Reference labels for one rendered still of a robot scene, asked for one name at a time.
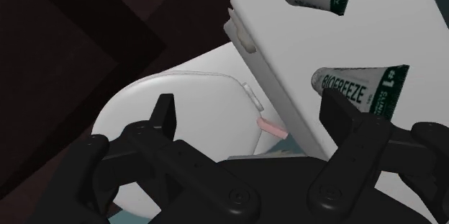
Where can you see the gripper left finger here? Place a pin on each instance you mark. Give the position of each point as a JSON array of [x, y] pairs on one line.
[[182, 167]]

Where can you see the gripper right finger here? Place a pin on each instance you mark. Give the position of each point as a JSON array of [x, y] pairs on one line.
[[354, 153]]

